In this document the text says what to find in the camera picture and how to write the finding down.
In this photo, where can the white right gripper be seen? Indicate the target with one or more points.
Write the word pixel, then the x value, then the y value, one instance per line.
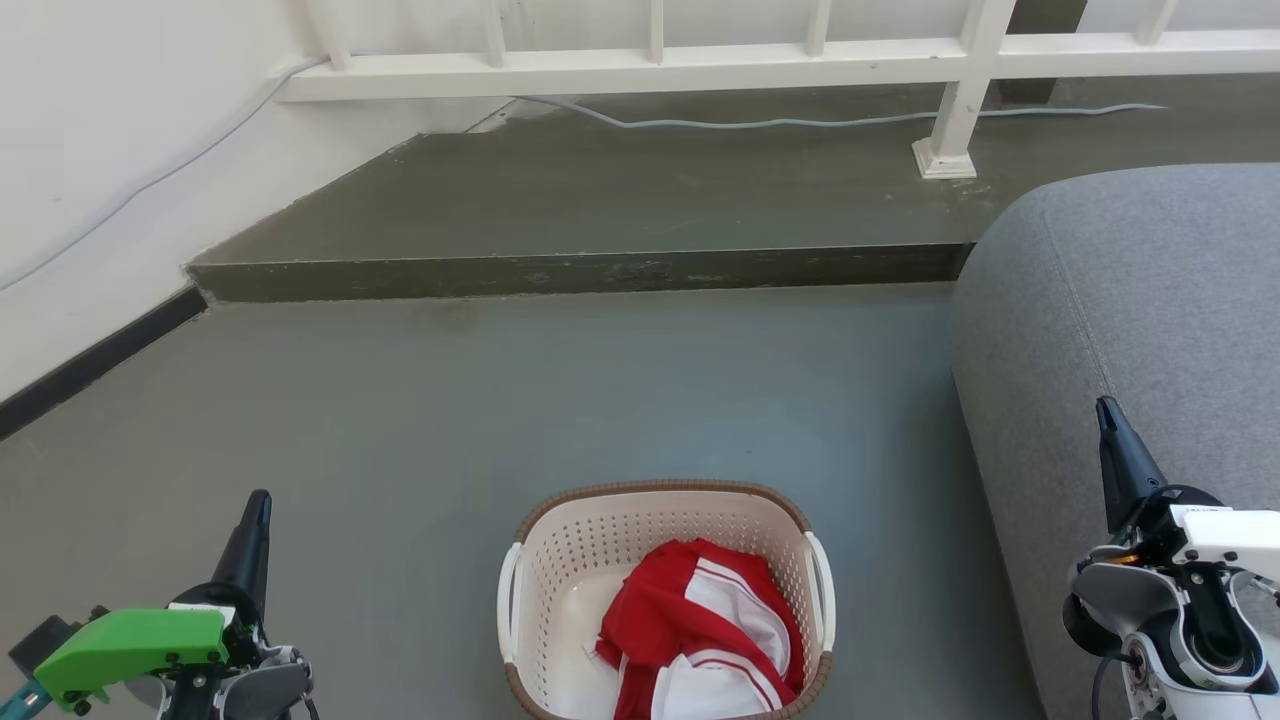
pixel 1235 540

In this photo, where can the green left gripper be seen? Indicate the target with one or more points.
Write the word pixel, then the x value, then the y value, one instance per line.
pixel 130 640

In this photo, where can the beige perforated laundry basket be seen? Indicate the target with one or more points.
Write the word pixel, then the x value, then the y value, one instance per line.
pixel 560 600

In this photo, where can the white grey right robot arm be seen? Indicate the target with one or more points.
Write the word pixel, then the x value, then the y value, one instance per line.
pixel 1150 600

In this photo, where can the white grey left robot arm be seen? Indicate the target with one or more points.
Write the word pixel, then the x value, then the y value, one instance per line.
pixel 255 690

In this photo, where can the grey fabric sofa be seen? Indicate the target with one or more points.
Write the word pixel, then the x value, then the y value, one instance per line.
pixel 1150 320

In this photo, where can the black baseboard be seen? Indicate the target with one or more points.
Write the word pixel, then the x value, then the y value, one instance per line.
pixel 95 360

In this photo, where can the red and white garment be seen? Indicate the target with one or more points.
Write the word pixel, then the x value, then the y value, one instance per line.
pixel 660 615

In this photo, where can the raised concrete step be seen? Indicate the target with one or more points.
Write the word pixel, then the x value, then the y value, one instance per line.
pixel 600 200

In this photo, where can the white railing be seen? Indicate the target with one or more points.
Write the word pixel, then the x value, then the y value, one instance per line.
pixel 700 70

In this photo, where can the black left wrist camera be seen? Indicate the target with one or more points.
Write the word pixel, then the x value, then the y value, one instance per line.
pixel 40 635

